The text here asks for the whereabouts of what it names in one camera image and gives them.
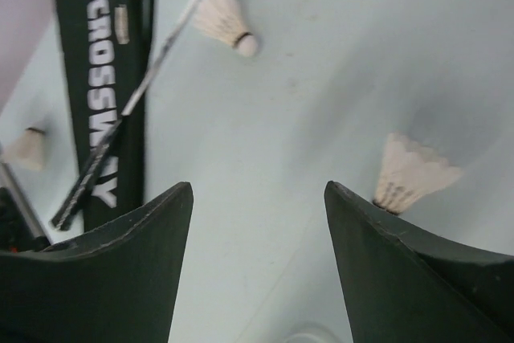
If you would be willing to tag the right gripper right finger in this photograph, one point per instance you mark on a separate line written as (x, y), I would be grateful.
(404, 284)

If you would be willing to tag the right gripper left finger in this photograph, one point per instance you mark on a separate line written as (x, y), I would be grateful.
(116, 283)

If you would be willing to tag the shuttlecock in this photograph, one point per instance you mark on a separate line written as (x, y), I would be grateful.
(28, 151)
(410, 171)
(223, 20)

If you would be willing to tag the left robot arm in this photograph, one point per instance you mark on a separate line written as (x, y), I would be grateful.
(38, 236)

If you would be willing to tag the left white badminton racket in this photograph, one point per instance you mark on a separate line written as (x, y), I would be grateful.
(83, 186)

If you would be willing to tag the black racket cover bag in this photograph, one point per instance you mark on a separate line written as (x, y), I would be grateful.
(105, 47)

